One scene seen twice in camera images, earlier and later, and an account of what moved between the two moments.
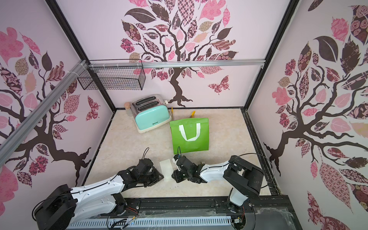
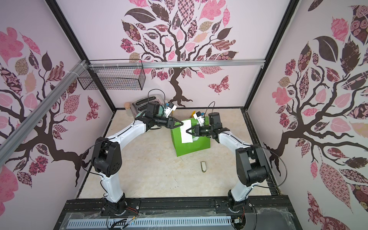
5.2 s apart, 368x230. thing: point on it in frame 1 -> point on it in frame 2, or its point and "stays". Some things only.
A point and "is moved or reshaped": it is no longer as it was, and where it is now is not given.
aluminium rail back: [120, 65] stays
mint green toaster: [150, 112] stays
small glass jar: [128, 109] stays
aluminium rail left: [13, 139] stays
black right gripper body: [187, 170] -> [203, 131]
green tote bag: [190, 135] is moved or reshaped
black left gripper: [155, 174] -> [170, 122]
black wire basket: [125, 74] stays
